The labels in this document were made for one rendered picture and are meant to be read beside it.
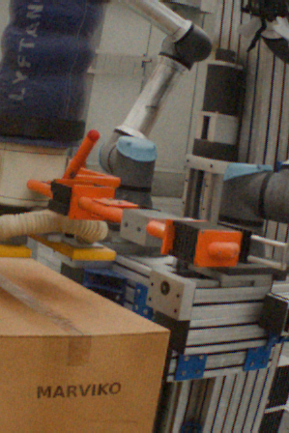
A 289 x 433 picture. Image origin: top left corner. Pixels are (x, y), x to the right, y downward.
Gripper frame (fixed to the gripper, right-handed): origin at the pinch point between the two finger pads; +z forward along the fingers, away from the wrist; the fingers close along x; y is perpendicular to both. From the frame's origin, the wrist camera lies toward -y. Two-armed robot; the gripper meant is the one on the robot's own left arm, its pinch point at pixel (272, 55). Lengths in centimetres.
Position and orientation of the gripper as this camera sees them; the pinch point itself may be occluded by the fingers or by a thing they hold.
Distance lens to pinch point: 154.4
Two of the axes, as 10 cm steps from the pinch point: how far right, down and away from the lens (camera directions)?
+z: -1.4, 9.8, 1.3
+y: -8.3, -0.4, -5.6
